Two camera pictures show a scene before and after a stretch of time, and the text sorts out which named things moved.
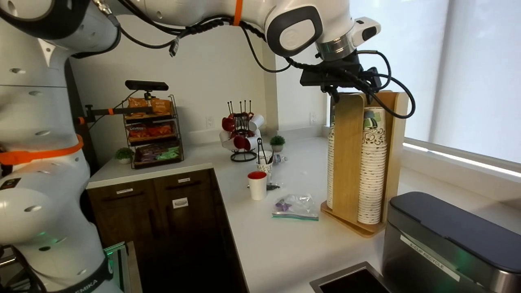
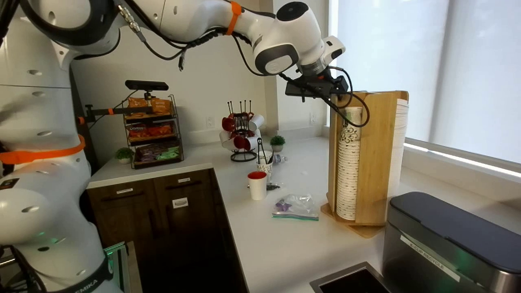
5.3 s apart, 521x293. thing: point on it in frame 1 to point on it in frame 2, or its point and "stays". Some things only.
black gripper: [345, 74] to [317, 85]
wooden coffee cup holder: [345, 151] stays
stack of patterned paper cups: [372, 180] to [349, 164]
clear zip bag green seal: [297, 208] stays
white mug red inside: [258, 185] stays
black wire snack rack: [154, 139] stays
